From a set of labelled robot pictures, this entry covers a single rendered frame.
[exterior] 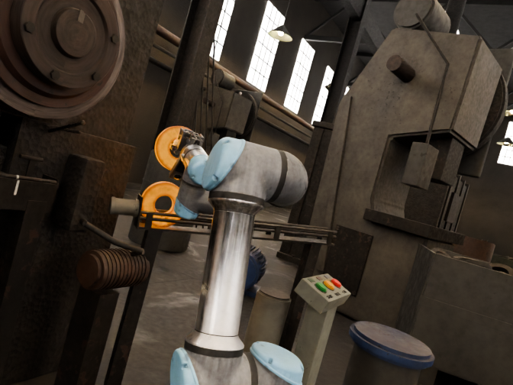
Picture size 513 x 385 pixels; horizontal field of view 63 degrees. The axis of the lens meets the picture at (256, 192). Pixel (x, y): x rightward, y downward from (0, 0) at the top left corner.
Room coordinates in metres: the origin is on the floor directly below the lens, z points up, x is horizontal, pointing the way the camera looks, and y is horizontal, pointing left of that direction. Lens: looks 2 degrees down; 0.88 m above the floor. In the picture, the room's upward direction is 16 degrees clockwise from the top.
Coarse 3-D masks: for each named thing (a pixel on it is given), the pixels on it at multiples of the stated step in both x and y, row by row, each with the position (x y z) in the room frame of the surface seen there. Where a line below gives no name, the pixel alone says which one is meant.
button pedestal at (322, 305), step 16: (304, 288) 1.29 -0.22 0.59; (336, 288) 1.41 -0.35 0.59; (320, 304) 1.26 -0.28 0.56; (336, 304) 1.36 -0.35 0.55; (304, 320) 1.35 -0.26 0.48; (320, 320) 1.33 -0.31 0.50; (304, 336) 1.34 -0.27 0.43; (320, 336) 1.32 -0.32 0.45; (304, 352) 1.34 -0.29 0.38; (320, 352) 1.36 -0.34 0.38; (304, 368) 1.33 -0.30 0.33; (304, 384) 1.32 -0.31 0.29
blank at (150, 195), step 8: (152, 184) 1.44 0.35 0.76; (160, 184) 1.42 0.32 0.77; (168, 184) 1.43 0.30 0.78; (144, 192) 1.41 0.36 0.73; (152, 192) 1.42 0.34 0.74; (160, 192) 1.43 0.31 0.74; (168, 192) 1.44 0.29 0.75; (176, 192) 1.45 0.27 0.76; (144, 200) 1.41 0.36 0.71; (152, 200) 1.42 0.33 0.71; (144, 208) 1.41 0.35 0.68; (152, 208) 1.42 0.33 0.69; (160, 216) 1.44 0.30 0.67; (152, 224) 1.43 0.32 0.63; (160, 224) 1.44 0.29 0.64; (168, 224) 1.45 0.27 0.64
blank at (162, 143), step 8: (168, 128) 1.43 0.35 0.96; (176, 128) 1.44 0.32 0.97; (184, 128) 1.45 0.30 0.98; (160, 136) 1.42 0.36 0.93; (168, 136) 1.43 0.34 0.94; (176, 136) 1.44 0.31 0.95; (160, 144) 1.42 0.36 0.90; (168, 144) 1.43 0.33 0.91; (160, 152) 1.42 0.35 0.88; (168, 152) 1.43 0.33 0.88; (160, 160) 1.42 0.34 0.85; (168, 160) 1.43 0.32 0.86; (168, 168) 1.44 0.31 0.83
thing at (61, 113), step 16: (112, 0) 1.26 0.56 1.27; (0, 80) 1.04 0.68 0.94; (112, 80) 1.32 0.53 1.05; (0, 96) 1.05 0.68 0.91; (16, 96) 1.08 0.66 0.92; (96, 96) 1.28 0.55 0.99; (32, 112) 1.13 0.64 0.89; (48, 112) 1.16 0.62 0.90; (64, 112) 1.21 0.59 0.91; (80, 112) 1.25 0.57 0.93
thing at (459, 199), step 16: (464, 0) 8.27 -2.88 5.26; (416, 192) 6.95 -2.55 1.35; (432, 192) 6.81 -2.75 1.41; (448, 192) 6.78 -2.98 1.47; (464, 192) 8.07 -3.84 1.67; (416, 208) 6.91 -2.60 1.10; (432, 208) 6.77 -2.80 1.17; (448, 208) 7.05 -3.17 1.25; (432, 224) 6.74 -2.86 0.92; (448, 224) 7.51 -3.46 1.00
